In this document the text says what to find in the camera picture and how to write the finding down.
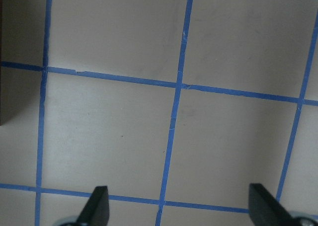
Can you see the dark wooden drawer cabinet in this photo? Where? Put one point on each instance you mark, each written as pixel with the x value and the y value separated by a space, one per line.
pixel 0 60

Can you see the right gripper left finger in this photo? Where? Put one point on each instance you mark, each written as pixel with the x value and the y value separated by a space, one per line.
pixel 96 212

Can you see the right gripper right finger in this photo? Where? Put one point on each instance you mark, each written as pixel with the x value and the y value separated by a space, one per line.
pixel 265 210

